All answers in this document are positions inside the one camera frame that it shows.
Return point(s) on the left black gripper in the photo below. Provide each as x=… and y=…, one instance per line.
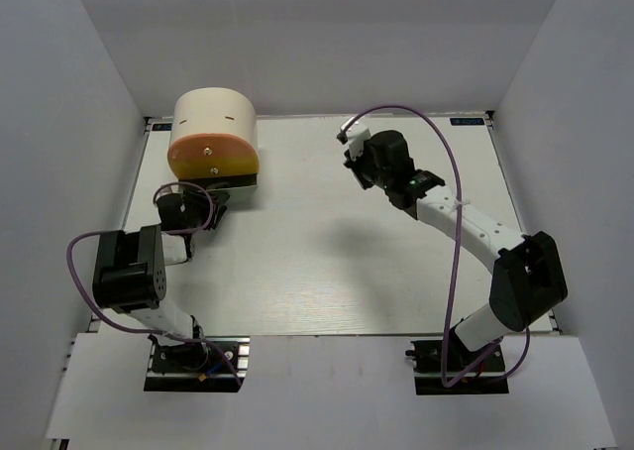
x=196, y=198

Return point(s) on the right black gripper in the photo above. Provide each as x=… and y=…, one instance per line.
x=357, y=165

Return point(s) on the cream cylindrical desk organizer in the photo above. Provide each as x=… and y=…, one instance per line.
x=214, y=142

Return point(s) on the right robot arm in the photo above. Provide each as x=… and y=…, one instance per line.
x=527, y=278

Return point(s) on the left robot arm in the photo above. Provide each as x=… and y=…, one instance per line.
x=130, y=270

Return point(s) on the blue logo sticker right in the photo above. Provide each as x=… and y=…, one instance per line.
x=467, y=121

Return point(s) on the blue logo sticker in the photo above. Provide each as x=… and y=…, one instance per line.
x=467, y=121
x=162, y=127

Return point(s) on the blue logo sticker left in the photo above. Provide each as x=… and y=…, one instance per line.
x=162, y=127

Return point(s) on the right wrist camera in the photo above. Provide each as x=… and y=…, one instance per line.
x=353, y=134

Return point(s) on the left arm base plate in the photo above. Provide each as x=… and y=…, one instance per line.
x=186, y=368

